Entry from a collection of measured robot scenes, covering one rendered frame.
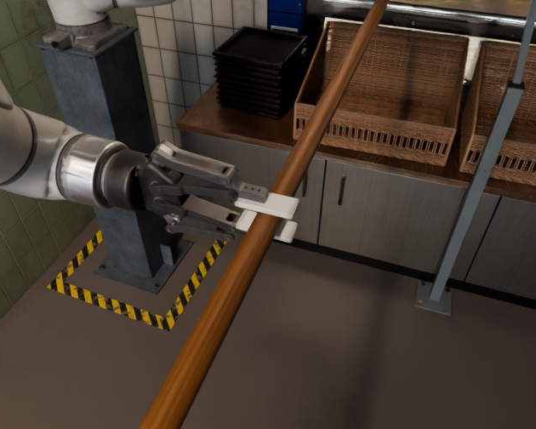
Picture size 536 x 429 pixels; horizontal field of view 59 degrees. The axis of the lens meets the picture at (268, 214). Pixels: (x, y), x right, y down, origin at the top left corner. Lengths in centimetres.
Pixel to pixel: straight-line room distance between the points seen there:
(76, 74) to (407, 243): 131
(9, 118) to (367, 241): 158
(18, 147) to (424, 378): 157
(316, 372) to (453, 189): 81
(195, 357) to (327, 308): 155
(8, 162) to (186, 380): 32
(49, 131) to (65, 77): 98
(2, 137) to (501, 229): 160
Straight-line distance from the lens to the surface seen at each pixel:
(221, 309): 45
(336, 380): 179
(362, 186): 178
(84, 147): 62
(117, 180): 59
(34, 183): 64
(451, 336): 199
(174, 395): 41
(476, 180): 165
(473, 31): 206
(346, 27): 205
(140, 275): 210
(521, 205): 178
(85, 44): 151
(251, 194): 53
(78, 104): 163
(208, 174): 53
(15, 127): 59
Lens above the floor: 157
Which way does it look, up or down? 43 degrees down
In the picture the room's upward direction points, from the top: straight up
